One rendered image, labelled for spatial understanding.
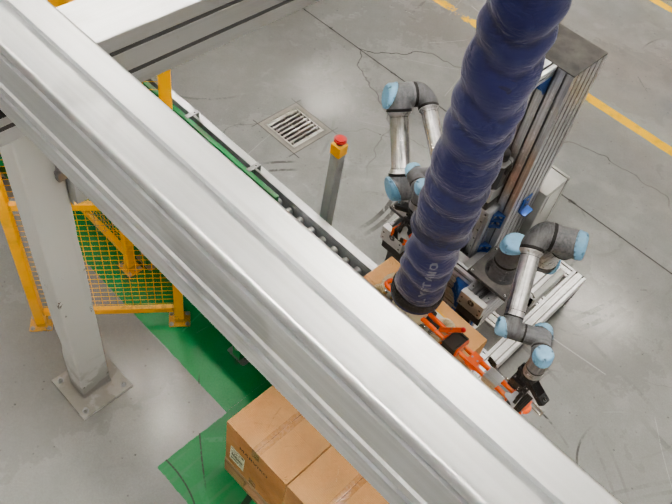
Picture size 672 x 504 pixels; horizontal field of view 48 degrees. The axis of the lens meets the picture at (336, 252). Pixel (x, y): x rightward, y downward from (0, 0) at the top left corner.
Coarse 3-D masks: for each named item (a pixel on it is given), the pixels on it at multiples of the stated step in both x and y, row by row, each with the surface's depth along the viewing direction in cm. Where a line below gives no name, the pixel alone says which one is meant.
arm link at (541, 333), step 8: (528, 328) 284; (536, 328) 284; (544, 328) 285; (552, 328) 287; (528, 336) 283; (536, 336) 283; (544, 336) 282; (552, 336) 285; (528, 344) 285; (536, 344) 281; (544, 344) 280
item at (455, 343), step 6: (444, 336) 314; (450, 336) 315; (456, 336) 316; (462, 336) 316; (444, 342) 312; (450, 342) 314; (456, 342) 314; (462, 342) 314; (468, 342) 314; (450, 348) 311; (456, 348) 312; (462, 348) 314; (456, 354) 313
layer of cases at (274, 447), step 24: (264, 408) 344; (288, 408) 345; (240, 432) 335; (264, 432) 336; (288, 432) 338; (312, 432) 339; (240, 456) 350; (264, 456) 330; (288, 456) 331; (312, 456) 332; (336, 456) 334; (264, 480) 342; (288, 480) 324; (312, 480) 326; (336, 480) 327; (360, 480) 328
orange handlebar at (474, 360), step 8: (424, 320) 320; (432, 328) 318; (440, 336) 316; (472, 352) 313; (464, 360) 311; (472, 360) 310; (480, 360) 310; (472, 368) 310; (488, 368) 309; (504, 384) 306; (504, 392) 303; (528, 408) 300
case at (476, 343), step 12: (384, 264) 353; (396, 264) 354; (372, 276) 348; (384, 276) 349; (444, 312) 340; (456, 324) 337; (468, 324) 338; (468, 336) 334; (480, 336) 335; (480, 348) 335
